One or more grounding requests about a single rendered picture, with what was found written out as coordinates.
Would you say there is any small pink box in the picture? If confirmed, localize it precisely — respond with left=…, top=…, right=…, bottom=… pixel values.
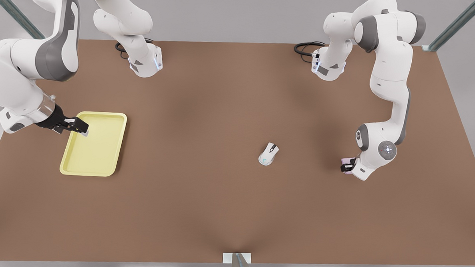
left=341, top=157, right=355, bottom=176

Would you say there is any yellow rectangular tray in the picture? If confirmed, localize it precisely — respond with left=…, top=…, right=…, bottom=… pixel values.
left=59, top=110, right=128, bottom=178

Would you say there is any white computer mouse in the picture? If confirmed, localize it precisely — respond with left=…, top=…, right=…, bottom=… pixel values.
left=258, top=142, right=280, bottom=167

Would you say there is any black cable loop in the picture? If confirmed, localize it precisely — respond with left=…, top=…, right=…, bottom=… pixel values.
left=294, top=40, right=327, bottom=64
left=115, top=36, right=155, bottom=61

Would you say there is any silver frame post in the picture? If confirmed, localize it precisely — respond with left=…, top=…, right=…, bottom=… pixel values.
left=222, top=252, right=258, bottom=267
left=0, top=0, right=47, bottom=40
left=422, top=0, right=475, bottom=54

